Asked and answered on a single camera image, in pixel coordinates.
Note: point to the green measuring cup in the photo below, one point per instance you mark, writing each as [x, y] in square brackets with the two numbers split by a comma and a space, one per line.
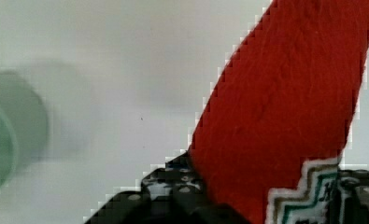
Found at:
[24, 125]

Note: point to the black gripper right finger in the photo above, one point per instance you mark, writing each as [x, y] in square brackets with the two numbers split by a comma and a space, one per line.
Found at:
[350, 204]

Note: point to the red plush ketchup bottle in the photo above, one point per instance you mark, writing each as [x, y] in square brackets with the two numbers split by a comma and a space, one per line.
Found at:
[283, 105]

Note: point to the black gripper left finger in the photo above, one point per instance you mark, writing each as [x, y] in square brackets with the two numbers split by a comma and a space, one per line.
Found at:
[173, 194]

